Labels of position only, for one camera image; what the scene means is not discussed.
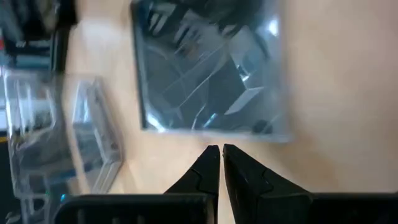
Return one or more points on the clear plastic bin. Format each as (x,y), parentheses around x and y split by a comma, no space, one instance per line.
(31,140)

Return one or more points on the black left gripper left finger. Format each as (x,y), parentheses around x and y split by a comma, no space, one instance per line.
(205,180)

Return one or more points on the clear jewel case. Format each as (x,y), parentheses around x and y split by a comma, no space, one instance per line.
(93,140)
(211,77)

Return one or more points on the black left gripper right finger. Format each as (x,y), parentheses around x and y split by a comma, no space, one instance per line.
(255,199)

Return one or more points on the black aluminium table frame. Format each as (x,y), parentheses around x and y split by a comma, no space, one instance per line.
(65,31)

